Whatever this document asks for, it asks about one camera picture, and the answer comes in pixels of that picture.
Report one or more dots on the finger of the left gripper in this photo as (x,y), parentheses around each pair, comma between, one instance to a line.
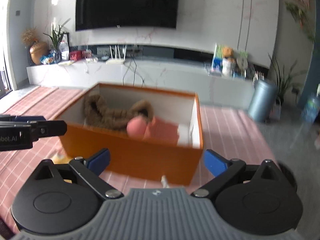
(19,118)
(45,129)

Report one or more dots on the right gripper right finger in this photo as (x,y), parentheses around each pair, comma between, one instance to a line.
(225,174)

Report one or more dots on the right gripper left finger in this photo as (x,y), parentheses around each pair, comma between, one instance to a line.
(88,170)

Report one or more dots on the brown plush rabbit toy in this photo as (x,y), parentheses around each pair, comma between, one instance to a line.
(98,114)

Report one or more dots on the pink peach toy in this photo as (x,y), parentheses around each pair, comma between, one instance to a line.
(136,127)

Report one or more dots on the red brown sponge piece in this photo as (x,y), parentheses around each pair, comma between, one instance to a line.
(159,129)

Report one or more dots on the pink checkered tablecloth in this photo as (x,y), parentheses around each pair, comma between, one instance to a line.
(229,132)

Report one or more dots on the orange cardboard box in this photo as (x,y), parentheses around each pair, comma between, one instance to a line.
(148,159)

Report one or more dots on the black round stool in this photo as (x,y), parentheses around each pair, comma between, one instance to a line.
(288,174)

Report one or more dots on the grey metal trash can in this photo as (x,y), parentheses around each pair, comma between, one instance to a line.
(263,99)

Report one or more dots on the red box on cabinet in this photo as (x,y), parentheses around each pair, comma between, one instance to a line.
(76,55)

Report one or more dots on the brown vase dried flowers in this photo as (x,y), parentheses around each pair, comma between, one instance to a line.
(37,48)

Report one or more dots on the white wifi router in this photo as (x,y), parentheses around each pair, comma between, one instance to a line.
(117,56)

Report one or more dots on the teddy bear on cabinet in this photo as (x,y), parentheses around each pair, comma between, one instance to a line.
(228,61)

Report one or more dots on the blue water jug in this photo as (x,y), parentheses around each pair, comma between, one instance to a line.
(311,108)

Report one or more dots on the green potted plant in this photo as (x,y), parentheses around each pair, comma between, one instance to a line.
(284,81)

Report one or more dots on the green picture book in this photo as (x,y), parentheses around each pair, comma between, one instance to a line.
(217,56)

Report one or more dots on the black wall television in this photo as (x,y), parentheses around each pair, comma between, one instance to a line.
(96,14)

